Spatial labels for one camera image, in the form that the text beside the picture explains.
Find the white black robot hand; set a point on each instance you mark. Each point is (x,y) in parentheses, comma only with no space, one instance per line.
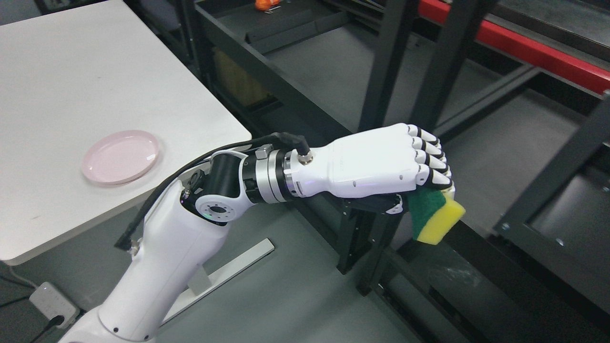
(385,161)

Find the green yellow sponge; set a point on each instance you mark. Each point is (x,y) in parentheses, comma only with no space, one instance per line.
(433,214)

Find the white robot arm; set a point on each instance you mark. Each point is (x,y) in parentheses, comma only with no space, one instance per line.
(185,228)

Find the black metal shelf rack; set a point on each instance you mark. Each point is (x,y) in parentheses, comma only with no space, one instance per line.
(577,319)

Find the grey metal shelf cart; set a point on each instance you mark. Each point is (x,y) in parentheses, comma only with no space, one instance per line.
(561,220)

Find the orange plush toy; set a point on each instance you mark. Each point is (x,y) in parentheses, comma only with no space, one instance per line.
(267,5)

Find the red metal beam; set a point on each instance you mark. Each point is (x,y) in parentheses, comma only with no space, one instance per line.
(569,38)

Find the pink round plate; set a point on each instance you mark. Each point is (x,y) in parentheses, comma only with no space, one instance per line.
(120,157)

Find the white work table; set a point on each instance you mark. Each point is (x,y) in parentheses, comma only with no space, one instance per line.
(70,79)

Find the white power strip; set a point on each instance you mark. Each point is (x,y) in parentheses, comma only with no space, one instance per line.
(52,303)

